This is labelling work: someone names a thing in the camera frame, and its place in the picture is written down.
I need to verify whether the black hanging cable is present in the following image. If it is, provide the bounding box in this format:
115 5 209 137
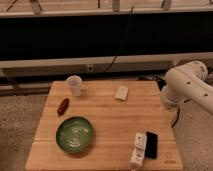
101 5 135 74

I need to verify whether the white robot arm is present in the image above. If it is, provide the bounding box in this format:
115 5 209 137
160 61 213 127

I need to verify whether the black cable on floor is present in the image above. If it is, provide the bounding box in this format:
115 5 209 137
170 105 181 129

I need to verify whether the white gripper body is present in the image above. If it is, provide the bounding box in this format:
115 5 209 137
160 86 181 110

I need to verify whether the clear plastic cup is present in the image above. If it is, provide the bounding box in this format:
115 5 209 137
65 75 82 96

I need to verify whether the wooden cutting board table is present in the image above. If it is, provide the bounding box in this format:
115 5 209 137
26 80 183 171

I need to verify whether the white sponge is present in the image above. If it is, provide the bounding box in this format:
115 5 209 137
115 86 128 101

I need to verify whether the green ceramic bowl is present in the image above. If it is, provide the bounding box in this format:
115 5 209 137
56 116 94 154

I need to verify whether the black rectangular device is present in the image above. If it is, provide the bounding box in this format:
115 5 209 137
145 132 158 159

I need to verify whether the translucent yellowish gripper finger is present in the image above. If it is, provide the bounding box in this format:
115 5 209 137
164 109 177 126

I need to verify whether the brown sausage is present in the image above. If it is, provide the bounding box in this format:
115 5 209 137
57 98 69 115

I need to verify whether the white rectangular box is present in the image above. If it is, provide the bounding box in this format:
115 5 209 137
131 133 147 169

